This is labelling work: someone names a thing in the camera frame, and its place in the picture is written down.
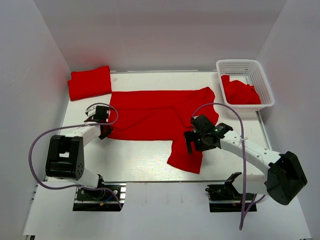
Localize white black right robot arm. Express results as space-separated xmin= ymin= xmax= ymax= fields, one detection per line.
xmin=184 ymin=115 xmax=308 ymax=206

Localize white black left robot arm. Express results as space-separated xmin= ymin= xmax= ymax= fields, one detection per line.
xmin=45 ymin=104 xmax=113 ymax=200

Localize red t-shirt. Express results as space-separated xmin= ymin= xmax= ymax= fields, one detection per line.
xmin=68 ymin=66 xmax=112 ymax=101
xmin=109 ymin=87 xmax=219 ymax=174

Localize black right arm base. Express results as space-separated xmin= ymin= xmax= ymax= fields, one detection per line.
xmin=205 ymin=172 xmax=243 ymax=213

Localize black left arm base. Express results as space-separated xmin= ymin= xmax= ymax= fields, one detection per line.
xmin=72 ymin=183 xmax=127 ymax=212

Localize red t-shirts in basket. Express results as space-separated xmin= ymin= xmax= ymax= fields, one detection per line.
xmin=221 ymin=75 xmax=261 ymax=105

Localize white plastic basket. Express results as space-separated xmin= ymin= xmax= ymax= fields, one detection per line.
xmin=216 ymin=59 xmax=275 ymax=112

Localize folded red t-shirt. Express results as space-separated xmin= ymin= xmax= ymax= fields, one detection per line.
xmin=68 ymin=66 xmax=112 ymax=101

